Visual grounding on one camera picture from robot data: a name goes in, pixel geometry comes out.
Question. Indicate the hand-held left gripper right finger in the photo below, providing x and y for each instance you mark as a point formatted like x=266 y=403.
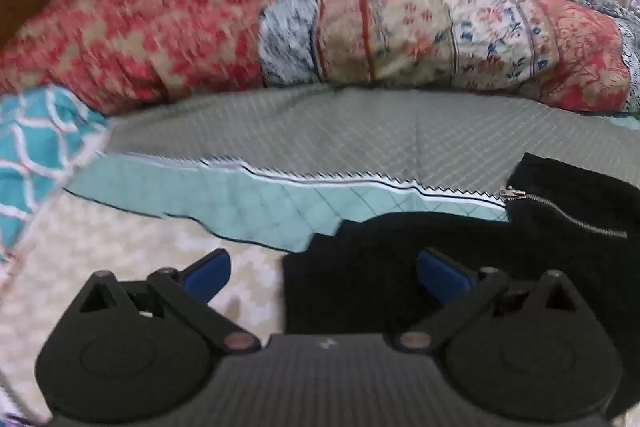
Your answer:
x=442 y=274

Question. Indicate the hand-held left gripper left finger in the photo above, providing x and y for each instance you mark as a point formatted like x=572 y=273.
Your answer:
x=210 y=272

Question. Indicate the black pants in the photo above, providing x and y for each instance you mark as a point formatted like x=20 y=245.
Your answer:
x=380 y=267

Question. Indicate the beige chevron comforter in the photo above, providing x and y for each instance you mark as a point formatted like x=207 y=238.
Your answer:
x=300 y=132

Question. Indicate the teal white patterned pillow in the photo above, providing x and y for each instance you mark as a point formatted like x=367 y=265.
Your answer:
x=35 y=147

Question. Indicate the red floral patchwork quilt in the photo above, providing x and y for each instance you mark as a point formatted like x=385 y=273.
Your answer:
x=200 y=22

